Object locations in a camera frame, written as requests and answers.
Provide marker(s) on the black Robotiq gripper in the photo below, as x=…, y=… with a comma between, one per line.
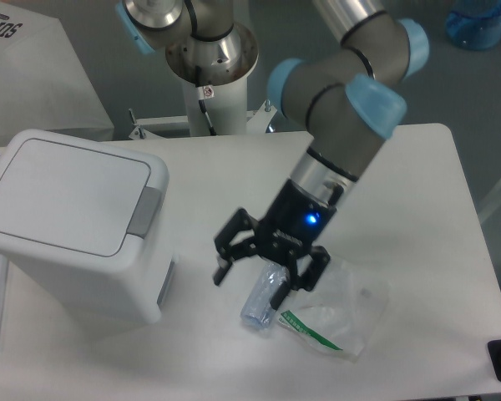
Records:
x=286, y=233

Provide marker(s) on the white push-lid trash can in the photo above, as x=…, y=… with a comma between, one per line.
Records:
x=84, y=220

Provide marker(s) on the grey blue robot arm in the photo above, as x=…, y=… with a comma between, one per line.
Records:
x=345, y=102

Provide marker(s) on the crushed clear plastic bottle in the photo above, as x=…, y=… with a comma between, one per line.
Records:
x=257, y=312

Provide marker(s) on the clear plastic bag green strip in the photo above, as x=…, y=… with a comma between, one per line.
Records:
x=341, y=314

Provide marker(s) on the blue water jug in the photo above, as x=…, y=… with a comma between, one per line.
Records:
x=474, y=25

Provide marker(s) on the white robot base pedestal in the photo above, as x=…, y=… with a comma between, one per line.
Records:
x=213, y=77

